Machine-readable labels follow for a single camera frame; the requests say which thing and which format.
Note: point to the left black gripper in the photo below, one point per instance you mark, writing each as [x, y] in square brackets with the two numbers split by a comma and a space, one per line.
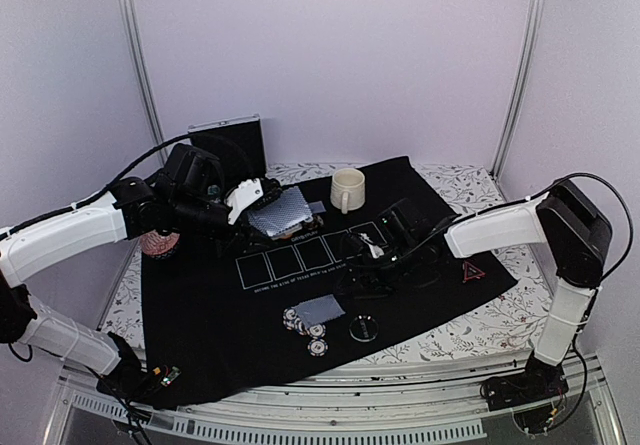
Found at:
[239, 232]

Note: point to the left aluminium frame post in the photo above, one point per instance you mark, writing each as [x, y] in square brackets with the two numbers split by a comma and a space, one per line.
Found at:
[133, 35]

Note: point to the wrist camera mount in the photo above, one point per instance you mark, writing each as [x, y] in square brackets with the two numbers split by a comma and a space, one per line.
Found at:
[375, 250]
[242, 197]

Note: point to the red brown chip stack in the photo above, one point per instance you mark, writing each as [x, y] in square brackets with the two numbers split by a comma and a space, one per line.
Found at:
[315, 222]

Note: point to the front aluminium rail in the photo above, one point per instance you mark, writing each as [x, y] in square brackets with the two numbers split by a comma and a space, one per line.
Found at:
[404, 403]

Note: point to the aluminium poker chip case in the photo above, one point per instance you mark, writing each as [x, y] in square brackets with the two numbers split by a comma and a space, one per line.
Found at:
[238, 143]

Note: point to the small green circuit board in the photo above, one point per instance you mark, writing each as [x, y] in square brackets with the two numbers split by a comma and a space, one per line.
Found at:
[167, 374]

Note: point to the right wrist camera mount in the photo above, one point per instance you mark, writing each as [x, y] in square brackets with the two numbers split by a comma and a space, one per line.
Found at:
[375, 250]

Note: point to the poker chip stack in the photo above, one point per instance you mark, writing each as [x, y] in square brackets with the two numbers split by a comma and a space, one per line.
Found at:
[293, 322]

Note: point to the dealt card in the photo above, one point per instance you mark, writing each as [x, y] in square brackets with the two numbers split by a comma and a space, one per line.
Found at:
[317, 207]
[311, 312]

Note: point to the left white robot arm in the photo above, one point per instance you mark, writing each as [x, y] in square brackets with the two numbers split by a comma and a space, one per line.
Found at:
[190, 193]

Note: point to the clear black dealer button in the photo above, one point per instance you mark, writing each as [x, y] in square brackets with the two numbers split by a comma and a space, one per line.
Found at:
[363, 329]

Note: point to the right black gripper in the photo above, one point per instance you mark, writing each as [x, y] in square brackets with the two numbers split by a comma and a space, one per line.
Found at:
[385, 287]

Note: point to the red triangle black token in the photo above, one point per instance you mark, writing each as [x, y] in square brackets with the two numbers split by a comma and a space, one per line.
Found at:
[471, 272]

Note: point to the blue patterned card deck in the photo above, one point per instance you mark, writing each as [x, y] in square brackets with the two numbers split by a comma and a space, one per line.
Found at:
[284, 215]

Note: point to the right aluminium frame post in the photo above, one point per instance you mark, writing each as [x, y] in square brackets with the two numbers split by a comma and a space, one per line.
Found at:
[532, 27]

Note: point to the black poker table mat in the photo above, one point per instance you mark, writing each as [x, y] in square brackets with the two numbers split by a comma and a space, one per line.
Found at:
[218, 315]

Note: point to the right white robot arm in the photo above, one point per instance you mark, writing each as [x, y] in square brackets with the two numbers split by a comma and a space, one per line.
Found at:
[568, 234]

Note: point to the blue white chip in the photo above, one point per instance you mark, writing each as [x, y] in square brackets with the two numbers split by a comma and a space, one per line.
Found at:
[317, 347]
[316, 331]

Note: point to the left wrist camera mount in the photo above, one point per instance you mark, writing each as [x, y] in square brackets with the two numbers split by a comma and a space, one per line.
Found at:
[242, 197]

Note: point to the cream ceramic mug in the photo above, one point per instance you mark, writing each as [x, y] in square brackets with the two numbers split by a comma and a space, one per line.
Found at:
[348, 190]

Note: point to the aluminium frame post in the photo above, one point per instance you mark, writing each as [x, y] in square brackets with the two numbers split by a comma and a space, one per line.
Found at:
[133, 35]
[532, 27]

